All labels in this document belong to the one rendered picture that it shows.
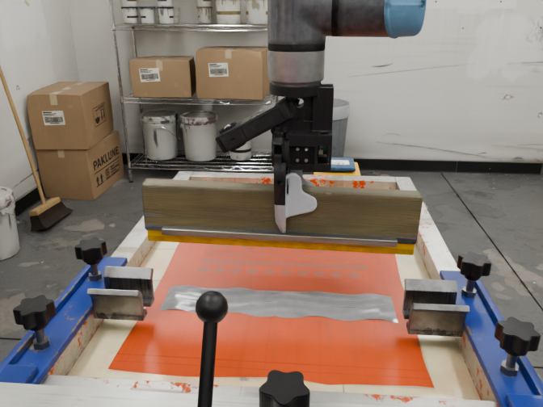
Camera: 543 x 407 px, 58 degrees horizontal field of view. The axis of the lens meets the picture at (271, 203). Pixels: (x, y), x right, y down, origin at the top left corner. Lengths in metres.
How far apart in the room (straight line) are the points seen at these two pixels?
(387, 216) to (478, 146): 3.93
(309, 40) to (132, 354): 0.47
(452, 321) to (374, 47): 3.71
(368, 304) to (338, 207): 0.17
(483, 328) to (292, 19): 0.46
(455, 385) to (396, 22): 0.45
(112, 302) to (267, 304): 0.23
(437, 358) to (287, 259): 0.33
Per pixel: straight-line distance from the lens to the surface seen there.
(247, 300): 0.79
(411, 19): 0.64
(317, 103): 0.67
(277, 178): 0.66
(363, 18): 0.64
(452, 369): 0.71
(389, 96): 4.37
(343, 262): 0.91
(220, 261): 0.91
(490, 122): 4.61
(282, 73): 0.65
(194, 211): 0.74
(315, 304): 0.77
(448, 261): 0.88
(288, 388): 0.39
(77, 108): 3.78
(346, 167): 1.38
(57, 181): 4.05
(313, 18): 0.64
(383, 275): 0.88
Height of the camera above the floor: 1.39
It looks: 22 degrees down
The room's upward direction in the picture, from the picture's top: straight up
